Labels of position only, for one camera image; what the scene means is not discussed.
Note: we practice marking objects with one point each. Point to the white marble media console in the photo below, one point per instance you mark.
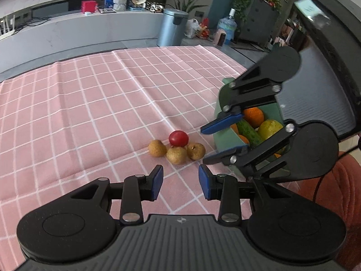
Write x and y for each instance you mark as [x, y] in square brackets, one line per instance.
[70, 39]

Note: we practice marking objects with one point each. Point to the green cucumber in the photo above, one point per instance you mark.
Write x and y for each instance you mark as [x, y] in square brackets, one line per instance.
[249, 132]

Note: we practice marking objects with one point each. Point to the grey metal trash can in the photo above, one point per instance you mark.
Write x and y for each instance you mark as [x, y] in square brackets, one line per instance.
[170, 29]

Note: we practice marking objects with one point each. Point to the brown longan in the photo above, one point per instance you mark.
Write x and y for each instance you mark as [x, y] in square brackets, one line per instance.
[157, 148]
[176, 155]
[196, 151]

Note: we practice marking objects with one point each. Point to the red cherry tomato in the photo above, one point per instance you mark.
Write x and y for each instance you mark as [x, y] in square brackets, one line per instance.
[178, 138]

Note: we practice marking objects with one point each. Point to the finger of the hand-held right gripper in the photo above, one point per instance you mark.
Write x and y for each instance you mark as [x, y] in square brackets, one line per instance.
[225, 155]
[222, 122]

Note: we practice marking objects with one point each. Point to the pink checkered tablecloth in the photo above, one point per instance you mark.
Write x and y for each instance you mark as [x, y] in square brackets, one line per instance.
[84, 104]

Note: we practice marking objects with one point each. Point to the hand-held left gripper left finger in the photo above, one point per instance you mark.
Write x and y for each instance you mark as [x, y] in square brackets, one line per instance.
[157, 182]

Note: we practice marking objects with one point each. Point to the red box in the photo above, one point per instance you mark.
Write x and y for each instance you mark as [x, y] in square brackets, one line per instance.
[88, 6]

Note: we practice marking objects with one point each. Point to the dark grey cabinet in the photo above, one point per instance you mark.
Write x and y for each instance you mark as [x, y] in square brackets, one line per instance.
[258, 19]

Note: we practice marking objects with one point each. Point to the orange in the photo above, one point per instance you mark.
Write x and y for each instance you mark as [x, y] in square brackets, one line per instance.
[253, 116]
[243, 139]
[234, 128]
[277, 155]

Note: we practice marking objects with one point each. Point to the small pink appliance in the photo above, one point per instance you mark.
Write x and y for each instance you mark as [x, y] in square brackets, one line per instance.
[220, 37]

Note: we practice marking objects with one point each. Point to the flat digital scale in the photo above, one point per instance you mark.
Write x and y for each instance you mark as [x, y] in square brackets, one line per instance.
[107, 11]

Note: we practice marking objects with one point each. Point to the black white patterned box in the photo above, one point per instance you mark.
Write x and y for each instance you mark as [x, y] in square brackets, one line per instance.
[154, 7]

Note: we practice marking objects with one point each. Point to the orange upholstered chair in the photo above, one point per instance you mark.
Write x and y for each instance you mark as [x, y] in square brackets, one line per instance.
[338, 194]

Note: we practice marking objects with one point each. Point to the white router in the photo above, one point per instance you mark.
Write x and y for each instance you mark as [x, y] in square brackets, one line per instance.
[7, 32]

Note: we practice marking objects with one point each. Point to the red snack bag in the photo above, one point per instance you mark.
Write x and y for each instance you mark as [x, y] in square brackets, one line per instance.
[203, 29]

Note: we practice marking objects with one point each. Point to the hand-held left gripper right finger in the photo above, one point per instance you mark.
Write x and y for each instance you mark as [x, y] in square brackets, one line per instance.
[206, 182]

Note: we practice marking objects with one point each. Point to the blue water jug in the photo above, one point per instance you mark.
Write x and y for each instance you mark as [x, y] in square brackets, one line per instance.
[227, 26]

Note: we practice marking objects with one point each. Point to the white plastic bag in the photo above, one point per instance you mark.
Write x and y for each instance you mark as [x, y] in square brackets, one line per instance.
[191, 28]

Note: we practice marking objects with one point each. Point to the green plastic colander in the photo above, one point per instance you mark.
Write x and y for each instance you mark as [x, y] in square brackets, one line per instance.
[222, 141]

